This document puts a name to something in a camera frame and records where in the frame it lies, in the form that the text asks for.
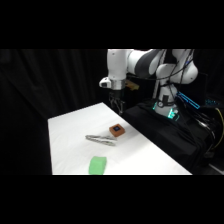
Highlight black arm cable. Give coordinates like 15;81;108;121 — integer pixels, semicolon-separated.
126;49;194;88

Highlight dark device with blue lights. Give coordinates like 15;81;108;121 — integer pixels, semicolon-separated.
203;97;222;108

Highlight orange cable tag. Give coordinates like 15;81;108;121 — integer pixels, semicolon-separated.
125;79;140;92

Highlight green sponge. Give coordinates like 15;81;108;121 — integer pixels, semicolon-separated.
88;155;108;176

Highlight brown block with blue top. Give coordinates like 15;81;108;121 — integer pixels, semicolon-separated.
108;124;126;138

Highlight black cloth-covered robot stand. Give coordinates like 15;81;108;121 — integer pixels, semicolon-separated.
122;99;216;175

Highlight blue glowing bar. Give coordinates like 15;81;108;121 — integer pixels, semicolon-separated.
176;91;201;111

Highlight black curtain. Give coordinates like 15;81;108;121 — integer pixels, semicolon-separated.
0;49;224;176

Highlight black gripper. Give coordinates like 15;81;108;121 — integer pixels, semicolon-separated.
109;87;127;116

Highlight yellow cable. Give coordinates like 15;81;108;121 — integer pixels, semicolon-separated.
214;107;224;152

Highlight silver metal tongs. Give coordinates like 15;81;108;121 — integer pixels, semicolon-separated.
85;134;117;147

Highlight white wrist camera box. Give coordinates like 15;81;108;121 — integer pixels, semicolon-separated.
98;76;113;89

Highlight green base light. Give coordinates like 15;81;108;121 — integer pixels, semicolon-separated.
152;101;181;122

